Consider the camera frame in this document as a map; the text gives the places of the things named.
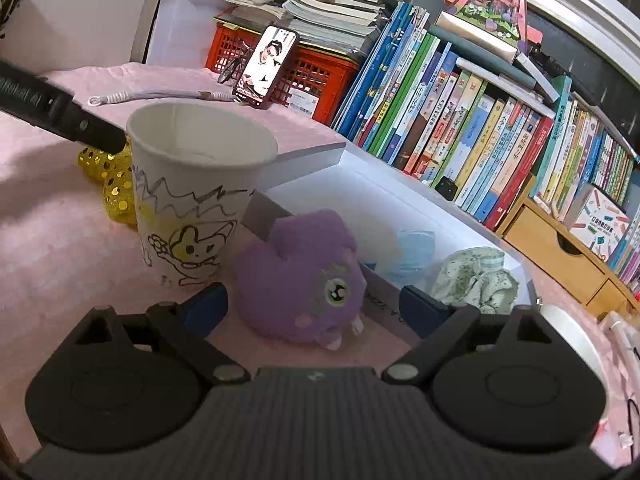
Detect red plastic crate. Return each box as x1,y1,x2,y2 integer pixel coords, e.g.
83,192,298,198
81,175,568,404
205,20,359,126

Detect white PVC pipe frame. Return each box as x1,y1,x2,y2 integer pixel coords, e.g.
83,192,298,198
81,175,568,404
601,311,640,403

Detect green floral cloth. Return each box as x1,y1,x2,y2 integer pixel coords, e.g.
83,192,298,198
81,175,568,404
428,247,520,314

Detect yellow sequin pouch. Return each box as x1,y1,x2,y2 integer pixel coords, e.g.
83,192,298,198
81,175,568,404
77,144,137,228

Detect triangular paper house model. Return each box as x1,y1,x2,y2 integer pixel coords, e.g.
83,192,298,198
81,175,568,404
436,0,529,64

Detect white shallow box tray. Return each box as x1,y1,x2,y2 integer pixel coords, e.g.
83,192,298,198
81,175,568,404
243,142,536,344

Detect paper cup with rabbit drawing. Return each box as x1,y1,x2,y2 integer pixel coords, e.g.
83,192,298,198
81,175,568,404
126,101,278,287

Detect small black cube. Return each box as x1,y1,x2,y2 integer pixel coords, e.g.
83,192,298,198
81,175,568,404
435,177,458,202

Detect second row of books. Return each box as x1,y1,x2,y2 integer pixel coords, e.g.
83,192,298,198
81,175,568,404
530,75,639,294

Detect paper cup with cat drawing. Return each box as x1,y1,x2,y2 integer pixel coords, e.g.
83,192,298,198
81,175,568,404
539,304,610,420

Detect purple plush toy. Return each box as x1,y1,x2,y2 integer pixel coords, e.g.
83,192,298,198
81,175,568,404
234,209,367,350

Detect white coiled phone cable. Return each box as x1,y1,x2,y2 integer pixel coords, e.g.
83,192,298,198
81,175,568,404
86,88,237,108

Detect row of upright books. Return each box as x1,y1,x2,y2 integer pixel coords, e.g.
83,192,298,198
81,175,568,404
332,2,555,223

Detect black cable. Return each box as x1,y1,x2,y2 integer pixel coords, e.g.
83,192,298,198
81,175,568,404
624,393,640,451

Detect white patterned box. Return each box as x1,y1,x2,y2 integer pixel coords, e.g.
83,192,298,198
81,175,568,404
563,183,629,262

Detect stack of paperback books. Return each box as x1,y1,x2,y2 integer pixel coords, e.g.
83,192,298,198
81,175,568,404
219,0,390,60

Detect smartphone on stand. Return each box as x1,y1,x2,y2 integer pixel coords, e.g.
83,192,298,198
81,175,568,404
233,25,298,107

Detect wooden drawer organizer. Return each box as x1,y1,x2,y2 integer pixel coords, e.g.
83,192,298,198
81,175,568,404
496,174,639,318

